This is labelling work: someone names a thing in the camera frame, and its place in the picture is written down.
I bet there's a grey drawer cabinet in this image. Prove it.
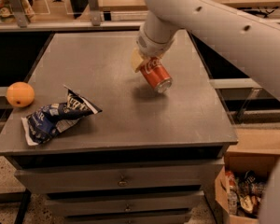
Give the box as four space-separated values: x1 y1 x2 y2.
0 31 237 224

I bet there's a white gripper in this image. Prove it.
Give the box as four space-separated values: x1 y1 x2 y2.
131 26 174 73

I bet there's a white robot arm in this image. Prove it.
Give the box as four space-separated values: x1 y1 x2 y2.
132 0 280 101

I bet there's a top drawer metal handle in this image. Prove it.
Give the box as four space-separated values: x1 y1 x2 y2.
118 175 128 187

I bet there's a cardboard box of snacks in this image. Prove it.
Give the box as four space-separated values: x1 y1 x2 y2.
215 152 280 224

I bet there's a metal railing post left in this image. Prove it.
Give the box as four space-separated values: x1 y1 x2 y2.
8 0 30 28

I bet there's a blue crumpled chip bag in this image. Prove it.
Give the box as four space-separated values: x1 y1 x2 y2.
21 87 102 146

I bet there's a red coke can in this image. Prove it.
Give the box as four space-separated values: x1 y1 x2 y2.
140 58 173 93

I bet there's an orange fruit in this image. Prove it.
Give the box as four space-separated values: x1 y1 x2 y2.
6 82 35 107

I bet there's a metal railing post middle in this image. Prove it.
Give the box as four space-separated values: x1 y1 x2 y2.
88 0 101 26

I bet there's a metal railing post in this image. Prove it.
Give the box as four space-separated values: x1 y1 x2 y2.
88 0 101 26
8 0 30 28

